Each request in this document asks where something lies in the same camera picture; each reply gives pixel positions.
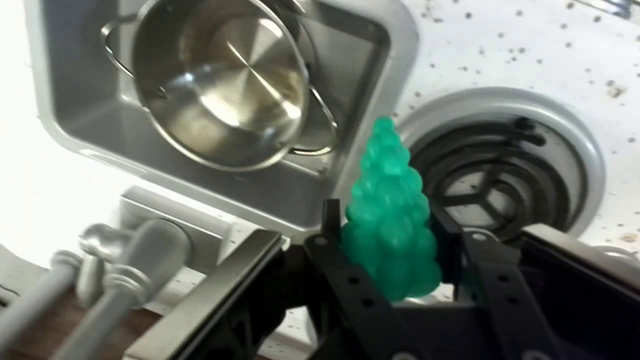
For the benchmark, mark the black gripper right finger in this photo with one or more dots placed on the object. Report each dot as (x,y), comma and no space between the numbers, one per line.
(501,287)

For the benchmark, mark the black toy stove burner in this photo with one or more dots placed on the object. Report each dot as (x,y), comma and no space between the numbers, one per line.
(572,153)

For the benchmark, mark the silver metal pot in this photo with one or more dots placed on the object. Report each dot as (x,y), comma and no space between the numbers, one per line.
(233,81)

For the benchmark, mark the grey toy faucet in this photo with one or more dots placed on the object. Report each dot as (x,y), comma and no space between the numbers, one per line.
(146,253)

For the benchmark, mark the grey toy sink basin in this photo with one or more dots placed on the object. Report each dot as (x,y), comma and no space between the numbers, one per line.
(86,113)

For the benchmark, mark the green toy grape bunch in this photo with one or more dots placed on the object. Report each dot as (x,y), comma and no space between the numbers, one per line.
(391,221)

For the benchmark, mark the wooden toy play kitchen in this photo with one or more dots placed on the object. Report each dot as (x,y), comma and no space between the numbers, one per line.
(507,47)

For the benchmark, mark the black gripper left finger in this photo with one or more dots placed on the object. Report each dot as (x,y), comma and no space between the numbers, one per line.
(347,292)

